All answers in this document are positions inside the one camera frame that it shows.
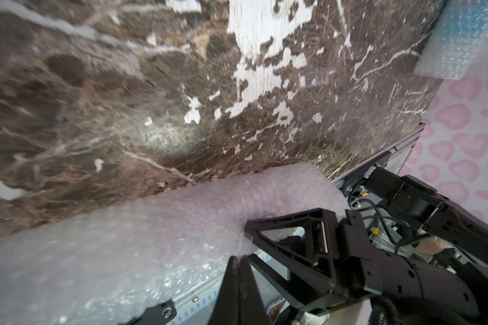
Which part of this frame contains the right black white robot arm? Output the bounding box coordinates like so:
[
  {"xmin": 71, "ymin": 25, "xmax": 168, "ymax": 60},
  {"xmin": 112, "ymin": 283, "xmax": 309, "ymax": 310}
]
[{"xmin": 245, "ymin": 168, "xmax": 488, "ymax": 324}]

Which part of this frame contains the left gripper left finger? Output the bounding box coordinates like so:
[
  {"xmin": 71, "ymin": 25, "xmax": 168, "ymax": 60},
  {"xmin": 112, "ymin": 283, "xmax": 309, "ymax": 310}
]
[{"xmin": 208, "ymin": 256, "xmax": 239, "ymax": 325}]

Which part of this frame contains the bubble wrap sheet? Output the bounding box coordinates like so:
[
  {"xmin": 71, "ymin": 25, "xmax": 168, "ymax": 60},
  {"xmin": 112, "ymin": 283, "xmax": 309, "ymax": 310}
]
[
  {"xmin": 0, "ymin": 163, "xmax": 348, "ymax": 324},
  {"xmin": 413, "ymin": 1, "xmax": 488, "ymax": 80}
]

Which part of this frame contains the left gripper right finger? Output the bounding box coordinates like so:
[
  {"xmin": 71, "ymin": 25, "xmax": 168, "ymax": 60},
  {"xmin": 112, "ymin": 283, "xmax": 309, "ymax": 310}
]
[{"xmin": 239, "ymin": 257, "xmax": 270, "ymax": 325}]

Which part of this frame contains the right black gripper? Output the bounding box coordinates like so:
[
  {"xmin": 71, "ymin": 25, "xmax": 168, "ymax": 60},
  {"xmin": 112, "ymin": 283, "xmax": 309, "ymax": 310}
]
[{"xmin": 245, "ymin": 208, "xmax": 480, "ymax": 320}]

